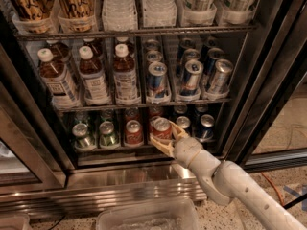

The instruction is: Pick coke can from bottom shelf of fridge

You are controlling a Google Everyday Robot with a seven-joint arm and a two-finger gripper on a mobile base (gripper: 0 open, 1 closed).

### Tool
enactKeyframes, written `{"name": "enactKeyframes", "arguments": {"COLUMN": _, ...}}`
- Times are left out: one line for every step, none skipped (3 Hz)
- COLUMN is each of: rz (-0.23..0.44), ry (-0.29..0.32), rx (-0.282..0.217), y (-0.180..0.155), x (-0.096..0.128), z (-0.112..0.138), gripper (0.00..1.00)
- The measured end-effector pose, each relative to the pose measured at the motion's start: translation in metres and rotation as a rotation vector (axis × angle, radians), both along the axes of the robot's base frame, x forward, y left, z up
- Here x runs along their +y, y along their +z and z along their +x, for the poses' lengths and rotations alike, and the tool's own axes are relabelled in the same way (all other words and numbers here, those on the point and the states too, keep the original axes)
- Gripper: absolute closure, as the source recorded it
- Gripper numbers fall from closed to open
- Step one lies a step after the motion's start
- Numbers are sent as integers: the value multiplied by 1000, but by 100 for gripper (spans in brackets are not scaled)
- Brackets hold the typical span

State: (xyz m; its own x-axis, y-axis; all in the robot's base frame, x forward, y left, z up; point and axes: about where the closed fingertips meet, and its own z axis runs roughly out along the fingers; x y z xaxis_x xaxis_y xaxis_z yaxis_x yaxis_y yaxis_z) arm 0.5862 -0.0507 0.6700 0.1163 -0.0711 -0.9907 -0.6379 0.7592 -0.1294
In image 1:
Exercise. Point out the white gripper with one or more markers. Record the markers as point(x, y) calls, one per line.
point(188, 149)

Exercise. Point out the red coke can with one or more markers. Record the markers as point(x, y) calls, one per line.
point(161, 128)
point(133, 133)

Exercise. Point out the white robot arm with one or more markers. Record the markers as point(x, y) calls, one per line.
point(221, 181)

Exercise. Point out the blue pepsi can front left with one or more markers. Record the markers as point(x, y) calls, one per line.
point(185, 123)

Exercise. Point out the blue pepsi can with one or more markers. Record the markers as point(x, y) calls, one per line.
point(185, 123)
point(204, 128)

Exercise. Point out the blue pepsi can front right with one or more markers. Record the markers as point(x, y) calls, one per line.
point(204, 128)

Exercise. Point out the red bull can front middle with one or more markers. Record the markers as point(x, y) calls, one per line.
point(188, 84)

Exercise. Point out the green soda can front right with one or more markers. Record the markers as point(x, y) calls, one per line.
point(109, 138)

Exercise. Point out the green soda can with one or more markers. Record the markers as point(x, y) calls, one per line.
point(84, 138)
point(109, 138)

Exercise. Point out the red bull can front left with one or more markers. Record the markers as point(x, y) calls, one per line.
point(158, 89)

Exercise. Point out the silver red bull can right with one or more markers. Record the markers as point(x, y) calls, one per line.
point(216, 86)

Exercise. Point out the green soda can front left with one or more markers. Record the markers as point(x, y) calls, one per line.
point(84, 138)

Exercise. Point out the glass fridge door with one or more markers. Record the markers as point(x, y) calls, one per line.
point(271, 65)

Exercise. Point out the stainless steel fridge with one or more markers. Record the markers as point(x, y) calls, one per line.
point(60, 181)

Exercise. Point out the white green can left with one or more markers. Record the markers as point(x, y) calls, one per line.
point(196, 12)

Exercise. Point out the white green can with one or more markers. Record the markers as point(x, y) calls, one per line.
point(196, 12)
point(234, 12)

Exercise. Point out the white green can right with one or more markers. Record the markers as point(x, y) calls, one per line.
point(234, 12)

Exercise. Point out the la croix can right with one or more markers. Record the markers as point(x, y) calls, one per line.
point(77, 16)

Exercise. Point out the la croix can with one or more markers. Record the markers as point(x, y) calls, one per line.
point(77, 16)
point(35, 12)

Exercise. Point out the la croix can left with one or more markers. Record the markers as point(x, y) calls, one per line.
point(35, 12)

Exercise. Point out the tea bottle front right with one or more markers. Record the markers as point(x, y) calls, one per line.
point(125, 76)

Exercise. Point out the tea bottle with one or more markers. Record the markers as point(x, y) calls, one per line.
point(94, 79)
point(125, 76)
point(58, 79)

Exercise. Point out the clear plastic bin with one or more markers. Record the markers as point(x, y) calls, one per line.
point(157, 214)

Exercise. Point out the tea bottle front middle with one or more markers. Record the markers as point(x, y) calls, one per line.
point(94, 79)

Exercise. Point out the tea bottle front left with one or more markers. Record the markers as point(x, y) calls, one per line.
point(58, 79)

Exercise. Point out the black stand leg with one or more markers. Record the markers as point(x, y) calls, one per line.
point(295, 201)

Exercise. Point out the water bottle left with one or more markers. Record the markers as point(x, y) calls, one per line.
point(119, 15)

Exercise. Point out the water bottle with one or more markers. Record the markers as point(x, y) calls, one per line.
point(119, 15)
point(159, 13)

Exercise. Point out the water bottle right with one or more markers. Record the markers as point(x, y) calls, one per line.
point(159, 13)

